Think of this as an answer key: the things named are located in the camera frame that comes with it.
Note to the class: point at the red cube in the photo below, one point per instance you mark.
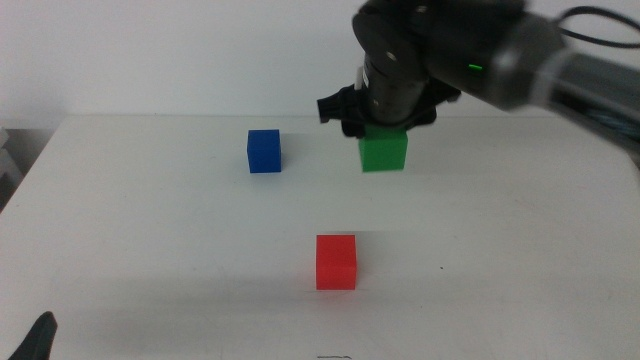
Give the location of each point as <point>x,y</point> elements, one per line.
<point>336,264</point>

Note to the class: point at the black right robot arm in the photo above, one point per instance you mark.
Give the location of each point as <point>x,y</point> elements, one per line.
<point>465,45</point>

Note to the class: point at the blue cube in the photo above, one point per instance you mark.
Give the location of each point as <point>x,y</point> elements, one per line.
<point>264,152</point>

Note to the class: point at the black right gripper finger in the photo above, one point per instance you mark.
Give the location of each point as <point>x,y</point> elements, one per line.
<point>422,121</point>
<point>353,129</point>

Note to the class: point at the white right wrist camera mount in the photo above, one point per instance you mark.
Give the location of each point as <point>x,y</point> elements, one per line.
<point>360,79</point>

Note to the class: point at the green cube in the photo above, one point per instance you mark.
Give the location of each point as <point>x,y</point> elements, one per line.
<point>384,150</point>

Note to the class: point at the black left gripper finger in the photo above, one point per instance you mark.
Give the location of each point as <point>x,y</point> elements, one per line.
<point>37,340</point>

